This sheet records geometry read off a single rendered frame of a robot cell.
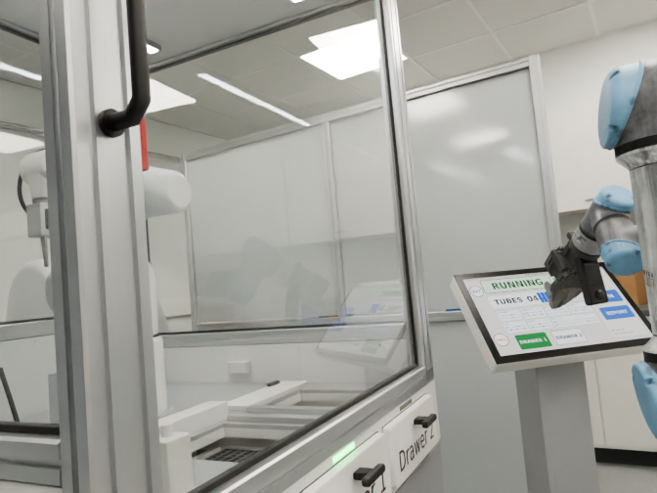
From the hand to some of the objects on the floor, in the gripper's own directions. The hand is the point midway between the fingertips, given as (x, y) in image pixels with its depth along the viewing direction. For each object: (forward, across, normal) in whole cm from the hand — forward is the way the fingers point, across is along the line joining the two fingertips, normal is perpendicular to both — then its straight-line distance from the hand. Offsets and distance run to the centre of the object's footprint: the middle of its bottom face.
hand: (555, 307), depth 135 cm
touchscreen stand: (+85, -12, +72) cm, 112 cm away
